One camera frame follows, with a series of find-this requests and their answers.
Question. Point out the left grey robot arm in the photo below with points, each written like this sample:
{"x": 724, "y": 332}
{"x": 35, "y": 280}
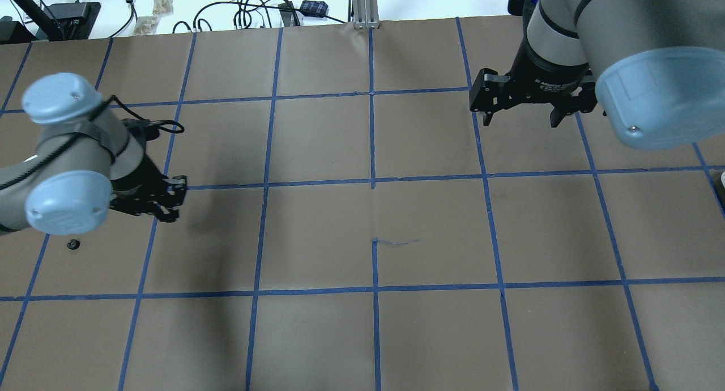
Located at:
{"x": 91, "y": 158}

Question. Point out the aluminium frame post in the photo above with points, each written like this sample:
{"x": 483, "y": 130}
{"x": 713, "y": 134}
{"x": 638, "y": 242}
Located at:
{"x": 364, "y": 14}

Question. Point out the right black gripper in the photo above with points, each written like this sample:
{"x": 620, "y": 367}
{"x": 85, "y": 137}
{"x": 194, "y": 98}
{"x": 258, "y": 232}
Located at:
{"x": 548, "y": 77}

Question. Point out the blue plaid adapter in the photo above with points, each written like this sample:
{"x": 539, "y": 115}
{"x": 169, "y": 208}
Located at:
{"x": 315, "y": 9}

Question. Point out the bag of small parts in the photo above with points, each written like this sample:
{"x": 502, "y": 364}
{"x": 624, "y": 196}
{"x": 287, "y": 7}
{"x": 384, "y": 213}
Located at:
{"x": 162, "y": 7}

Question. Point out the small black bearing gear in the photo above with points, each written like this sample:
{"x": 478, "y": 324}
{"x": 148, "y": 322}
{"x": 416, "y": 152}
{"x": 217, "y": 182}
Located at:
{"x": 73, "y": 244}

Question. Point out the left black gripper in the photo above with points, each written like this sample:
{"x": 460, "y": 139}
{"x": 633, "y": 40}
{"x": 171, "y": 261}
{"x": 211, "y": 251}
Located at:
{"x": 140, "y": 178}

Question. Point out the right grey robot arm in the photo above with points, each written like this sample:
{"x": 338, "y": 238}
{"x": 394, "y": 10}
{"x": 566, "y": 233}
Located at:
{"x": 656, "y": 67}

